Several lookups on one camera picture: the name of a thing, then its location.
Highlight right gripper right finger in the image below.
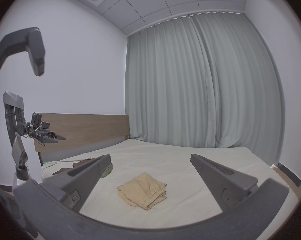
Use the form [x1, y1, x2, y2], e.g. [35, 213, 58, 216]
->
[191, 154, 259, 213]

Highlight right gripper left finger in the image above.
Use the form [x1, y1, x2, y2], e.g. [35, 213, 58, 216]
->
[48, 154, 112, 213]

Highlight tan shorts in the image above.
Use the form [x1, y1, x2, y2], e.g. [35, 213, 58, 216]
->
[117, 172, 168, 211]

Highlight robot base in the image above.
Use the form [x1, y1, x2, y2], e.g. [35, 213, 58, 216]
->
[0, 173, 44, 238]

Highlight bed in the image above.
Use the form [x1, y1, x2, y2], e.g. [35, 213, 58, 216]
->
[34, 113, 301, 231]

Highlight brown garment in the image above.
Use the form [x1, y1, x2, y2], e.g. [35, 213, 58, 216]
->
[52, 158, 96, 176]

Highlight green garment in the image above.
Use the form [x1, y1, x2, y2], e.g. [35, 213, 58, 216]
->
[102, 164, 114, 178]

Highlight grey-green curtain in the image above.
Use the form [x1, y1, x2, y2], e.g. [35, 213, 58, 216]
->
[125, 10, 284, 149]

